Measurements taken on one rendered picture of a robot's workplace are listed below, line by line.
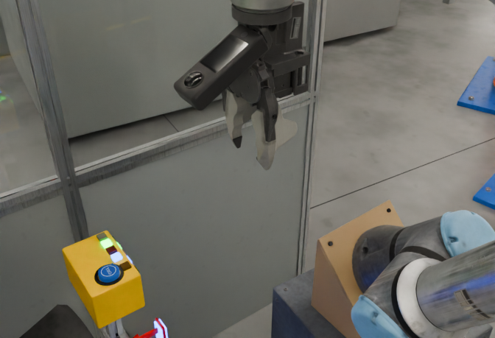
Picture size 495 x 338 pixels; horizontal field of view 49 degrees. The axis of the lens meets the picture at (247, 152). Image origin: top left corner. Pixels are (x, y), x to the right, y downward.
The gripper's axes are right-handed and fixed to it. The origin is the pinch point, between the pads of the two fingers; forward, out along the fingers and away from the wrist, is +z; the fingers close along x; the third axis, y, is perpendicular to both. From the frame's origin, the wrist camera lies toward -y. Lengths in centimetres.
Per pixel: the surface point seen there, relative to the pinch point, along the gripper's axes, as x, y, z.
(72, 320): 6.2, -26.2, 21.9
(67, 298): 71, -15, 84
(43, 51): 70, -6, 8
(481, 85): 144, 317, 139
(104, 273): 24.8, -15.5, 34.7
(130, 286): 21.5, -12.0, 37.3
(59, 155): 70, -8, 35
